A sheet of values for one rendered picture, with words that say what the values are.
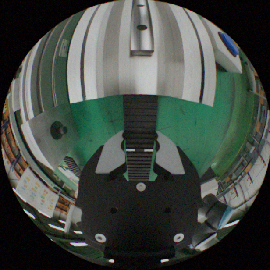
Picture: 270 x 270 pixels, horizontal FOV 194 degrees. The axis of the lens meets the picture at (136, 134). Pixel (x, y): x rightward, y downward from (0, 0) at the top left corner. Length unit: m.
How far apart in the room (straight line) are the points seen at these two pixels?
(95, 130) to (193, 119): 0.19
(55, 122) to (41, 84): 0.07
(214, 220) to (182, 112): 0.49
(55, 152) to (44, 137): 0.03
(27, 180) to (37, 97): 2.91
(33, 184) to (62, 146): 2.95
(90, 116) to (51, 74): 0.12
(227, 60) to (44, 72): 0.26
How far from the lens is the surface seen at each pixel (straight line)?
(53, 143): 0.16
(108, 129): 0.15
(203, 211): 0.56
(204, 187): 0.57
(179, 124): 0.16
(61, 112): 0.17
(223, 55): 0.15
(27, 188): 3.09
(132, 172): 0.19
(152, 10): 0.16
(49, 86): 0.16
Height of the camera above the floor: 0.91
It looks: 60 degrees down
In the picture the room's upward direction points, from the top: 176 degrees counter-clockwise
